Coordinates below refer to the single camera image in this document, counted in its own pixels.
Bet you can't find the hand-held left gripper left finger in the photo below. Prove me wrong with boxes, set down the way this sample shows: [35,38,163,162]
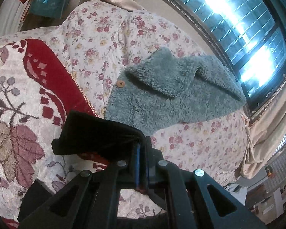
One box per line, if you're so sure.
[18,143,143,229]

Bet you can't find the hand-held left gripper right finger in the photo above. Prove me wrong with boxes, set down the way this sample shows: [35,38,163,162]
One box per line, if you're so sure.
[144,136,267,229]

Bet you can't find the black pants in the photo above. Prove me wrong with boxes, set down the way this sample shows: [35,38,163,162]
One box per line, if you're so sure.
[19,110,168,229]

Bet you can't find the teal fleece jacket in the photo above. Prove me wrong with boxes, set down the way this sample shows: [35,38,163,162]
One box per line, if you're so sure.
[104,46,247,136]

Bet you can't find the floral quilt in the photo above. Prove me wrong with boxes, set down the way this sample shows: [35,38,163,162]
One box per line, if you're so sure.
[0,0,253,189]

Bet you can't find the red and white floral blanket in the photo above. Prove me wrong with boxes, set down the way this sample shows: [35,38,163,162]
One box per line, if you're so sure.
[0,38,167,229]

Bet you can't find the small barred window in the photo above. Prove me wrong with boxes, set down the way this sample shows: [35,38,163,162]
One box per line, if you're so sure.
[274,122,286,158]

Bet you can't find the blue plastic bag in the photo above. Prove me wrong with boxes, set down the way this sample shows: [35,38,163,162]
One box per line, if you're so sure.
[29,0,75,19]

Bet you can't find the folded white bedding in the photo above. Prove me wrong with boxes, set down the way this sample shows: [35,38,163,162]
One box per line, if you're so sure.
[0,0,40,37]

